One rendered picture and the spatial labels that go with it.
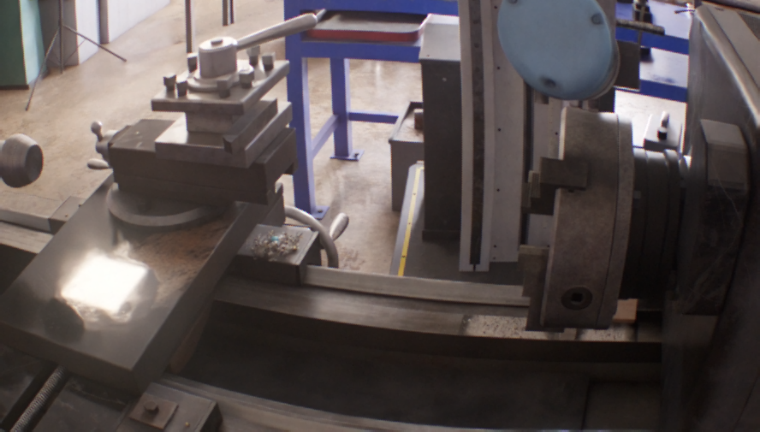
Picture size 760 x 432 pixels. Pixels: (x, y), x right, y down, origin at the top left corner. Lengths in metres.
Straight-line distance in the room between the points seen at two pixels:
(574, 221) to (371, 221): 2.30
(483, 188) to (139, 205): 1.06
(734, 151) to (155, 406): 0.74
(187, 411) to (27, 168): 0.46
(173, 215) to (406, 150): 1.84
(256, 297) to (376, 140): 2.45
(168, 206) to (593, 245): 0.71
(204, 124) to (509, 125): 1.02
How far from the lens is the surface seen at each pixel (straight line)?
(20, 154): 1.19
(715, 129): 0.69
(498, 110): 2.05
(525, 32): 0.56
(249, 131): 1.16
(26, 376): 1.11
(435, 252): 2.29
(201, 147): 1.18
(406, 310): 1.20
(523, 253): 0.92
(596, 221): 0.80
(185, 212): 1.25
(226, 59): 1.19
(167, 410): 0.99
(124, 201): 1.32
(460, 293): 1.22
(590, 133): 0.84
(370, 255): 2.88
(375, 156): 3.52
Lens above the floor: 1.55
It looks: 28 degrees down
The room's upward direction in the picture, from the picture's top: 2 degrees counter-clockwise
